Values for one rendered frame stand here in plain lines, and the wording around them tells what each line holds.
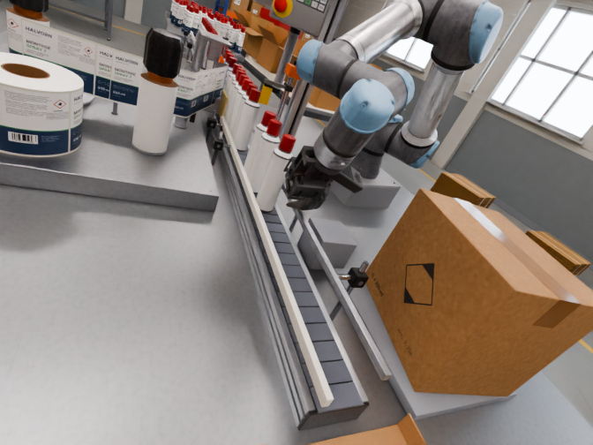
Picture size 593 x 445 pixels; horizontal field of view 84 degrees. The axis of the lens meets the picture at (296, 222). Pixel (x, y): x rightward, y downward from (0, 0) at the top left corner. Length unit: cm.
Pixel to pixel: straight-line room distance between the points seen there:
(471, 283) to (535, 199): 571
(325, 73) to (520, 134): 597
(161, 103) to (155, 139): 10
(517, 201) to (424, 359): 579
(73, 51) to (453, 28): 97
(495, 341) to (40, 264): 77
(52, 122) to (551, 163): 610
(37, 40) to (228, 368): 97
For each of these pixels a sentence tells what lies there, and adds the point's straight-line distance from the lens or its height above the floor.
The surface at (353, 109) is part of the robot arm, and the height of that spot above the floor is 124.
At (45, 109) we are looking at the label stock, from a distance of 86.
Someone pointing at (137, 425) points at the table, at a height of 83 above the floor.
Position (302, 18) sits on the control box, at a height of 131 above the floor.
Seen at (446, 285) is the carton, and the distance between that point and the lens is 65.
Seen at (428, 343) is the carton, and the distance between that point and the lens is 68.
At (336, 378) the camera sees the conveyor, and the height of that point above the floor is 88.
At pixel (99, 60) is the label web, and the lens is 116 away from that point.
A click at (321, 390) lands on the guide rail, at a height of 91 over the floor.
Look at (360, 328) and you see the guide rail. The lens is 56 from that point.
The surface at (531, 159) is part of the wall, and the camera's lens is 639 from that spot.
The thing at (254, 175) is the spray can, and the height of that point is 93.
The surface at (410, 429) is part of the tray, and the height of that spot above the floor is 86.
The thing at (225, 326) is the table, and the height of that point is 83.
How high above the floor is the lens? 132
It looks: 30 degrees down
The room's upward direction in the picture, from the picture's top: 24 degrees clockwise
